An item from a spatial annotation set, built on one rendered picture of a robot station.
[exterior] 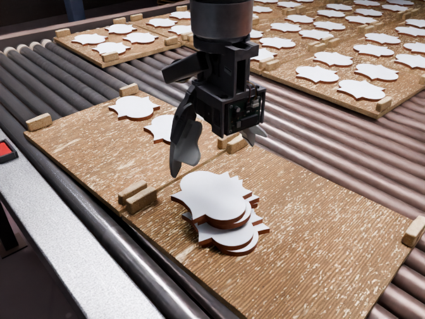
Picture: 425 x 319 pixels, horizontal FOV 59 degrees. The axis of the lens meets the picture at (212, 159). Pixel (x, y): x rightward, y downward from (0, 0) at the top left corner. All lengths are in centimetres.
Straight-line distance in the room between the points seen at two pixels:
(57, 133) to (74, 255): 39
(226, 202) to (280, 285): 15
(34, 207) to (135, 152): 23
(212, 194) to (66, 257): 26
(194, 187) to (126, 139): 31
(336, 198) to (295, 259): 18
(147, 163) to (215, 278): 33
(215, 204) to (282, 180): 20
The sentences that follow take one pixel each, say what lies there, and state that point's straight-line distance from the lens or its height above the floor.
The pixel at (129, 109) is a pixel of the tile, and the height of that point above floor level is 95.
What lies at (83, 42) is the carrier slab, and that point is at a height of 95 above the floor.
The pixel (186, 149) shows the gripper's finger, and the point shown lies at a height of 112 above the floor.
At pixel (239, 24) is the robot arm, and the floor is 128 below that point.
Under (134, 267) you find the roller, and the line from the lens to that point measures 64.
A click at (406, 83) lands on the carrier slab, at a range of 132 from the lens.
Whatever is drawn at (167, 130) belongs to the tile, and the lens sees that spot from 90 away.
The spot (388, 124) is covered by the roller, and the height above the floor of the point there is 92.
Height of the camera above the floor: 140
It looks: 35 degrees down
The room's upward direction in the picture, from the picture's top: straight up
